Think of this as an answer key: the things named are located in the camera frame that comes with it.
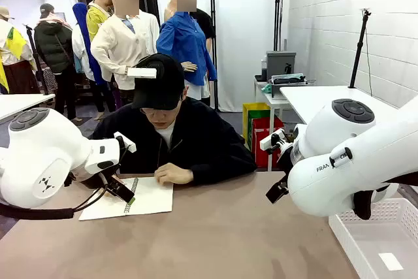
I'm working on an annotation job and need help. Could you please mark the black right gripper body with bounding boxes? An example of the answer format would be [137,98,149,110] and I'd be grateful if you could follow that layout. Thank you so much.
[276,143,295,182]

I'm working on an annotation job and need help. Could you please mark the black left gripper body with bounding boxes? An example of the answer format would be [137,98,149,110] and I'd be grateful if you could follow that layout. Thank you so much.
[65,163,123,191]

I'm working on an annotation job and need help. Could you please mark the white spiral notebook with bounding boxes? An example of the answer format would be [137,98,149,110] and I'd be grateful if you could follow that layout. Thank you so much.
[78,176,174,221]

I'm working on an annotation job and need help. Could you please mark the person's left forearm black sleeve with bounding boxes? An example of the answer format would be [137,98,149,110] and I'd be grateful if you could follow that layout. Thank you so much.
[182,156,257,186]

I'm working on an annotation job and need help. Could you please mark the person's left hand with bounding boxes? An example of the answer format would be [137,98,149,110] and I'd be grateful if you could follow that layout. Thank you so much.
[154,163,194,186]

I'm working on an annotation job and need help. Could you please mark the yellow green shopping bag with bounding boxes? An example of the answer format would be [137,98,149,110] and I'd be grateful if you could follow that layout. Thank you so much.
[242,102,272,151]

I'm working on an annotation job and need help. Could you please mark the white side table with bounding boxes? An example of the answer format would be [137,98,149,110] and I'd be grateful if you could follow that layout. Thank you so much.
[253,75,295,172]

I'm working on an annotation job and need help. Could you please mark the large white table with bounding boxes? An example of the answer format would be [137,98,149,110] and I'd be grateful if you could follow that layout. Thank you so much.
[280,85,400,125]

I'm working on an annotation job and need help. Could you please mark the black tray with items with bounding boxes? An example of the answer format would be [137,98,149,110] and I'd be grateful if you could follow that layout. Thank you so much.
[270,74,308,86]

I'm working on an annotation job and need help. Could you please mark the grey metal box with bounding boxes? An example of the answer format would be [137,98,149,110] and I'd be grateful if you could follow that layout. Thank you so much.
[266,51,297,81]

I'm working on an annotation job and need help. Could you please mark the white perforated plastic basket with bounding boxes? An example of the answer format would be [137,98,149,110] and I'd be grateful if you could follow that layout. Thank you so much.
[329,197,418,279]

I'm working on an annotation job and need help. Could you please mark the black baseball cap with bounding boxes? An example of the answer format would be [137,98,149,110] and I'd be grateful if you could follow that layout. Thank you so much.
[132,53,186,111]

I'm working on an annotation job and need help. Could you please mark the black light stand pole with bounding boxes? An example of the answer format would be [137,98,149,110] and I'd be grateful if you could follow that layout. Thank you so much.
[208,0,220,112]

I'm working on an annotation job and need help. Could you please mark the thin black tripod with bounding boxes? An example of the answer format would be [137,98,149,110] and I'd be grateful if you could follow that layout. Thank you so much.
[23,24,50,96]

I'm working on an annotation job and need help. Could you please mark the mannequin in cream jacket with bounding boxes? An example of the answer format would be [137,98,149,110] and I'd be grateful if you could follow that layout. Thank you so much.
[90,0,161,91]

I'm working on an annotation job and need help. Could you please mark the person in black puffer jacket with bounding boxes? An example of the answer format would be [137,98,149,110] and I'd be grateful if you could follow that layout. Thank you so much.
[34,3,79,120]

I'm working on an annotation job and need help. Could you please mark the black corner stand pole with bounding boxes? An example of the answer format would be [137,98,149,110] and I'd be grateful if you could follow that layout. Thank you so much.
[273,0,285,52]

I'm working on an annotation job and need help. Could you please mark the person with beige cap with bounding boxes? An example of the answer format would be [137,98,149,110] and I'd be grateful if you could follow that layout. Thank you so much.
[0,7,40,95]

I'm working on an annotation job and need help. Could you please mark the mannequin in blue shirt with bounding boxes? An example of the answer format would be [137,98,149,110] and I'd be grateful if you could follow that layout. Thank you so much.
[156,0,218,100]

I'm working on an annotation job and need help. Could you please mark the mannequin in yellow jacket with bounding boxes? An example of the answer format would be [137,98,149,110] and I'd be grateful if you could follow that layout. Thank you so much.
[86,0,114,43]

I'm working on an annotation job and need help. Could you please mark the blue hanging garment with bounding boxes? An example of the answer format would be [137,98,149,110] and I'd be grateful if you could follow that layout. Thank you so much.
[72,2,107,86]

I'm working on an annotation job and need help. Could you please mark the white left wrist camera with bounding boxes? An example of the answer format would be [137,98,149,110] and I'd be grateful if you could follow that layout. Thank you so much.
[113,131,137,154]

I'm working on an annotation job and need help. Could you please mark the white head-mounted camera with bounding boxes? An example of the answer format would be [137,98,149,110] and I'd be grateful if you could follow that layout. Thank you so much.
[127,67,157,79]

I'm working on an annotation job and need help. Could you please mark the black camera pole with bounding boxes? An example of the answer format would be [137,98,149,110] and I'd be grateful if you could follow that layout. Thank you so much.
[348,8,372,90]

